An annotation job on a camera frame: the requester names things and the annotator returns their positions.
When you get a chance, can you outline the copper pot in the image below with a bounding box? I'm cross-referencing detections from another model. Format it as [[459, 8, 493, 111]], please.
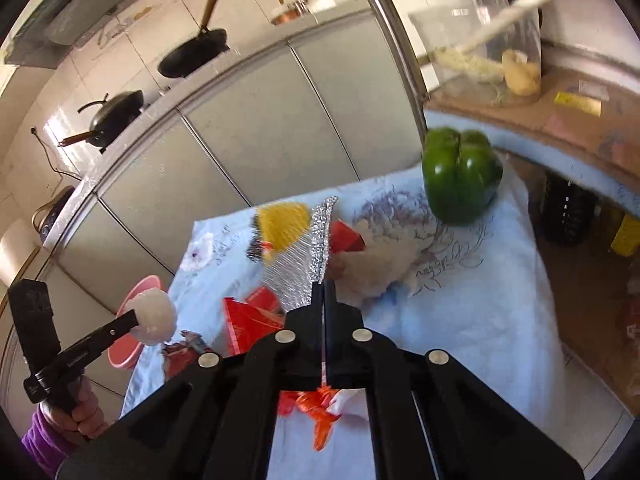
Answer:
[[270, 0, 314, 26]]

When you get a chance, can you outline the basket with tan handle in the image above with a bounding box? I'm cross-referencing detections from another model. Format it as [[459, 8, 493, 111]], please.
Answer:
[[32, 185, 77, 247]]

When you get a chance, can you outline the light blue floral cloth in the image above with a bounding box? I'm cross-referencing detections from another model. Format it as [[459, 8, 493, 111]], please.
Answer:
[[120, 165, 556, 480]]

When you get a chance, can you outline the white plastic spatula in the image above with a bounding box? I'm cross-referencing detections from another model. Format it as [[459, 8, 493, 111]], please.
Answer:
[[422, 0, 564, 68]]

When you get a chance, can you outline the grey kitchen cabinet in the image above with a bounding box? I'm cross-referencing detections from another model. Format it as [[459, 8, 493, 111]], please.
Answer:
[[0, 10, 426, 411]]

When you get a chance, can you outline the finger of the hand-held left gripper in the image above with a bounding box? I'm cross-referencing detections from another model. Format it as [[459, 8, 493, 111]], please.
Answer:
[[57, 310, 140, 368]]

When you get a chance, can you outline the white crumpled plastic bag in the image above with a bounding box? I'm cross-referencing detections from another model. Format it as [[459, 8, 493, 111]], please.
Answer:
[[327, 232, 436, 307]]

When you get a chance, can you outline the dark glass bottle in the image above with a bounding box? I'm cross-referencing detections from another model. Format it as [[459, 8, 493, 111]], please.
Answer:
[[540, 172, 599, 248]]

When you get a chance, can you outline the black wok wooden handle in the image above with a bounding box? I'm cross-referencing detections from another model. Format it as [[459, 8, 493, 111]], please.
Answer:
[[157, 0, 231, 80]]

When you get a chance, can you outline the white tissue ball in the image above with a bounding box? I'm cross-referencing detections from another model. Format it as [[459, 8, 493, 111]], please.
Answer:
[[122, 287, 178, 347]]

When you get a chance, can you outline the person's left hand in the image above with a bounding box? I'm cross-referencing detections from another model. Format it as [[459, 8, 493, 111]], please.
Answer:
[[41, 376, 110, 442]]

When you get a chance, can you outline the red paper packet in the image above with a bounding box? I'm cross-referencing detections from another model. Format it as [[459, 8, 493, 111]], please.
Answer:
[[222, 285, 287, 357]]

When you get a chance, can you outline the white round container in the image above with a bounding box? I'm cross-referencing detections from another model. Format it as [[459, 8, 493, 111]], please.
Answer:
[[0, 232, 43, 291]]

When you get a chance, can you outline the range hood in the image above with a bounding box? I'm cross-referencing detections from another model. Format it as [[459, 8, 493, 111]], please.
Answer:
[[2, 2, 118, 67]]

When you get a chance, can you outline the black lidded pan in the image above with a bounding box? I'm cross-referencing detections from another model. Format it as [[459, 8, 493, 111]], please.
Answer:
[[57, 90, 146, 154]]

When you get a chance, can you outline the yellow silver snack packet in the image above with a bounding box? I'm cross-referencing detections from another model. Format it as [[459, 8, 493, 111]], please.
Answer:
[[246, 195, 340, 313]]

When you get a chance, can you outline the small red box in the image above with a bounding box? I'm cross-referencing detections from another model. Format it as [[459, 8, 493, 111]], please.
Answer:
[[330, 220, 369, 256]]

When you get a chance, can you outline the orange white wrapper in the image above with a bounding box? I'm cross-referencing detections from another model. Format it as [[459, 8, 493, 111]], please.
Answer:
[[277, 385, 369, 453]]

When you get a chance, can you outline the green bell pepper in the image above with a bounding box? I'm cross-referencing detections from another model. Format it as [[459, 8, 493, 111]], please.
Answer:
[[421, 127, 504, 226]]

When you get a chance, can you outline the ginger root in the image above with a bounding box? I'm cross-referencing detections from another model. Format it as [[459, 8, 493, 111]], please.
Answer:
[[501, 49, 542, 97]]

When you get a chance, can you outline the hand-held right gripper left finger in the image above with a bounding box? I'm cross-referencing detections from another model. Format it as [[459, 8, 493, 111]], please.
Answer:
[[57, 282, 326, 480]]

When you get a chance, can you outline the yellow label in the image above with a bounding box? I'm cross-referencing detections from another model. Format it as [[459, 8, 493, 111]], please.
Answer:
[[554, 91, 602, 117]]

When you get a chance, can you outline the clear plastic container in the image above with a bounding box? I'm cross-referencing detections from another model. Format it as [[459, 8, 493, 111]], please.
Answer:
[[407, 0, 544, 108]]

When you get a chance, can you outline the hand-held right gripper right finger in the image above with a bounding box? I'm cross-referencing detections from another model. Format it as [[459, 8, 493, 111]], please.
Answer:
[[325, 280, 586, 480]]

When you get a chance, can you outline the black cable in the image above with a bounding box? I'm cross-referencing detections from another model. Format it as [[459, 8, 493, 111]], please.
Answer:
[[30, 127, 82, 182]]

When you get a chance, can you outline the colourful printed wrapper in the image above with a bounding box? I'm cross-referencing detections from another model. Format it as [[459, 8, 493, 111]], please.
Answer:
[[160, 330, 214, 377]]

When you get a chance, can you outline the pink plastic bin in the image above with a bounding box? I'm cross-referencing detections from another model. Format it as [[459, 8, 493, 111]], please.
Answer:
[[107, 274, 167, 372]]

